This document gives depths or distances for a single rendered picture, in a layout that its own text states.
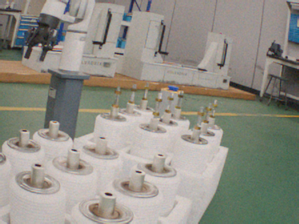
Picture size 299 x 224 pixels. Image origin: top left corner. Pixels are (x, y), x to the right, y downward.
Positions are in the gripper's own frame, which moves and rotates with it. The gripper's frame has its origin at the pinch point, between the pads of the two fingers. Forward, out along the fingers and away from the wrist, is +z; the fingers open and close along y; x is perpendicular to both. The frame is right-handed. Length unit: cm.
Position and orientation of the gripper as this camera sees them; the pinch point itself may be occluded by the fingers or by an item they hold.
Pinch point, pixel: (33, 59)
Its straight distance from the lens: 109.2
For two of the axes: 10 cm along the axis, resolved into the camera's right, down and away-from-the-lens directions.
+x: 5.7, 1.9, 8.0
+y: 7.5, 2.7, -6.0
